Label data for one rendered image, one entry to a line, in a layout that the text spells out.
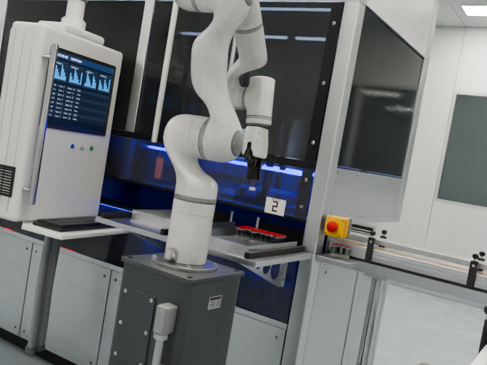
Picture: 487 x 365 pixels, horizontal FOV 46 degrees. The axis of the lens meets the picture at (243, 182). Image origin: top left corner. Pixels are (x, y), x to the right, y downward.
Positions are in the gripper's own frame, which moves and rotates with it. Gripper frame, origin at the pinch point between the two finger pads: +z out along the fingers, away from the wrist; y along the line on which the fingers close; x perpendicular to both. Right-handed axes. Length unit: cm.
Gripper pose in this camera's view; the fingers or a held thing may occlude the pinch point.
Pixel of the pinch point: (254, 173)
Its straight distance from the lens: 188.8
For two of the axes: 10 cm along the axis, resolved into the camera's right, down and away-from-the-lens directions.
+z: -0.9, 10.0, -0.2
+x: 8.8, 0.7, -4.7
